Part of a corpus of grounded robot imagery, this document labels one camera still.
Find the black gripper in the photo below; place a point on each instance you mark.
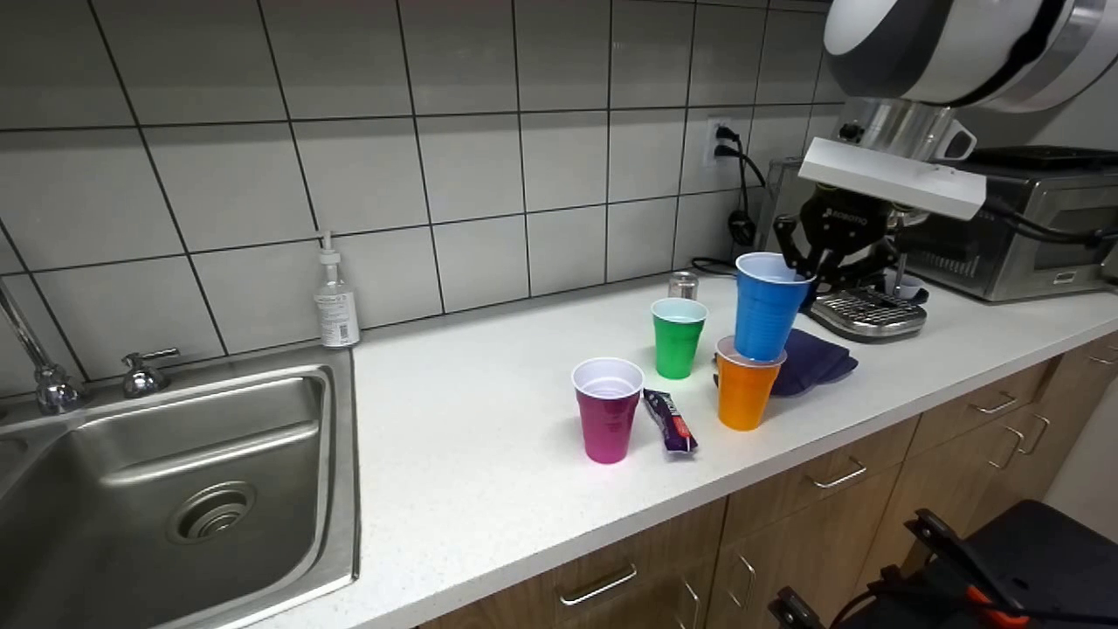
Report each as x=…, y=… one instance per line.
x=849, y=233

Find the blue plastic cup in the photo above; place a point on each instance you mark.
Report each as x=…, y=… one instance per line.
x=767, y=317

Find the green plastic cup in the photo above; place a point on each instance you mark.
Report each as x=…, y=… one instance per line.
x=679, y=344

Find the magenta plastic cup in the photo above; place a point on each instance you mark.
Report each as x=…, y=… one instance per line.
x=610, y=421

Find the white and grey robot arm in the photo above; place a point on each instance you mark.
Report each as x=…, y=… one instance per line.
x=930, y=46

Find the silver espresso machine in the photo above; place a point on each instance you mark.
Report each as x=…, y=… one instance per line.
x=868, y=311

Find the navy blue cloth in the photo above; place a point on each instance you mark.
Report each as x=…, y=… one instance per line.
x=815, y=361

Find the small glass shaker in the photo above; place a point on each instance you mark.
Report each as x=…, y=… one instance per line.
x=681, y=283

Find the orange plastic cup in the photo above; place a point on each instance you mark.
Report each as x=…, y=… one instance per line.
x=744, y=395

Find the silver toaster oven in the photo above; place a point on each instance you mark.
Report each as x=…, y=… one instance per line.
x=1026, y=233

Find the purple protein bar wrapper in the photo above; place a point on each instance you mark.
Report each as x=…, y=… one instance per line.
x=670, y=423

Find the wooden kitchen cabinet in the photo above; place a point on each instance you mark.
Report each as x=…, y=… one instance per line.
x=789, y=527

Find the black chair with orange part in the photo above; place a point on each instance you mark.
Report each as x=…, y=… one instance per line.
x=1026, y=572

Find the clear soap pump bottle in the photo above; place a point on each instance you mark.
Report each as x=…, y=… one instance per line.
x=336, y=308

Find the stainless steel sink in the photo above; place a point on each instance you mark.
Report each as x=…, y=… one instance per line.
x=174, y=502

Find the chrome faucet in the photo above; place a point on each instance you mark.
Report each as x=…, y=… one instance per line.
x=49, y=379

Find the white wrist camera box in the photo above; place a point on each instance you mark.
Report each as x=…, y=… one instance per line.
x=893, y=177

